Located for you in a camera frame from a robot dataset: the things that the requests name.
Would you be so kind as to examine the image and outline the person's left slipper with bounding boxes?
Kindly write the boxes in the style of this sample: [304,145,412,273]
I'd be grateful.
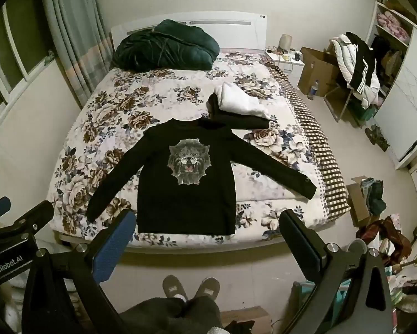
[162,275,189,300]

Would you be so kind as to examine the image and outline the small table lamp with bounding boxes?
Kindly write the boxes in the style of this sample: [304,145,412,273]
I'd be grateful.
[278,34,293,53]

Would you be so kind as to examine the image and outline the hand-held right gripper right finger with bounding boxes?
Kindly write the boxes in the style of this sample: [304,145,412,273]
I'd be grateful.
[279,209,395,334]

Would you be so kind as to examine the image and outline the flat cardboard sheet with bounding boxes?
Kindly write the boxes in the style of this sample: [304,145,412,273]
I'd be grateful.
[220,306,273,334]

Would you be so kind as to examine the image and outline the person's slipper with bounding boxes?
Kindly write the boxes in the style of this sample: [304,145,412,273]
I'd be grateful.
[162,275,189,300]
[194,277,220,300]

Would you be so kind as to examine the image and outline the red brown patterned cloth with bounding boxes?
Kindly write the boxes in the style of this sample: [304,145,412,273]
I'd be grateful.
[356,216,413,267]

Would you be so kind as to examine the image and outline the pink quilt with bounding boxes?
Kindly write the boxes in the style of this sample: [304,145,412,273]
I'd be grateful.
[376,11,411,40]

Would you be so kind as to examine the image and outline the grey striped curtain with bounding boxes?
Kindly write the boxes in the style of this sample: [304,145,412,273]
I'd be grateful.
[41,0,113,108]

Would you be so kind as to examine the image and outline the dark patterned slippers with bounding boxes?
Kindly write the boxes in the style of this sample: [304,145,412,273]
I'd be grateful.
[365,124,390,152]

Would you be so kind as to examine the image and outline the person's right slipper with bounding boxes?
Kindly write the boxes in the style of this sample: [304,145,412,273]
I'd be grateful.
[194,277,220,300]

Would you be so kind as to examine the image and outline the checkered bed sheet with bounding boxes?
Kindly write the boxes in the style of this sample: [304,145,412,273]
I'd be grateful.
[267,65,351,218]

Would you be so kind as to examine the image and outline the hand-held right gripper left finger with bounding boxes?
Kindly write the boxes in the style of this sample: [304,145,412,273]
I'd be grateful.
[22,209,137,334]

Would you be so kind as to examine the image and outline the white folded garment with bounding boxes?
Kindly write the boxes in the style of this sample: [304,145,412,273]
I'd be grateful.
[213,82,277,121]

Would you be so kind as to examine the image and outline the small cardboard box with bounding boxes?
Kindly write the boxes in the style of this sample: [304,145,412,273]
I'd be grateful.
[346,177,386,227]

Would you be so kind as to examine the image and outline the white framed window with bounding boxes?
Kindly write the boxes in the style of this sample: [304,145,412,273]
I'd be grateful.
[0,0,56,126]

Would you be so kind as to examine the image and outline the metal chair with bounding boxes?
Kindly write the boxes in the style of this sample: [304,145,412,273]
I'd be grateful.
[325,83,366,126]

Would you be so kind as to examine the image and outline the dark green pillow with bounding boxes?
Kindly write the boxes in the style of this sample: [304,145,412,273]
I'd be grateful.
[111,19,220,72]

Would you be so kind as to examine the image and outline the floral bed blanket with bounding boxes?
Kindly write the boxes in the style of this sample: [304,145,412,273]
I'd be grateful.
[50,50,334,251]

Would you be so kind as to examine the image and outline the large cardboard box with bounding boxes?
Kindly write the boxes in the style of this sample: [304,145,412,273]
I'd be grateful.
[297,47,342,97]

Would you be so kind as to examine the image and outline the black folded garment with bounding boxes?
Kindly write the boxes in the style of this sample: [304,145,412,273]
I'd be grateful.
[207,92,270,130]

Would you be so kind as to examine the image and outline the person's grey trousers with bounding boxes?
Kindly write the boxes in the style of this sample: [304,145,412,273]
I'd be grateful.
[120,296,227,334]

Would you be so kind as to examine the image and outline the white bed headboard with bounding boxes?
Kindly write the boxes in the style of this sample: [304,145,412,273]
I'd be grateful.
[110,11,267,52]

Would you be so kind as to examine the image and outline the white nightstand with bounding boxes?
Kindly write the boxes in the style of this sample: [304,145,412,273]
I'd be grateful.
[264,49,305,81]

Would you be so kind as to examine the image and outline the black lion print sweater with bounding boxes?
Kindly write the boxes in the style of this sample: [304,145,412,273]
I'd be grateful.
[86,117,317,235]

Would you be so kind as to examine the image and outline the pile of jackets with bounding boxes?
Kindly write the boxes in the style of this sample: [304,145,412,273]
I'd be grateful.
[328,32,382,109]

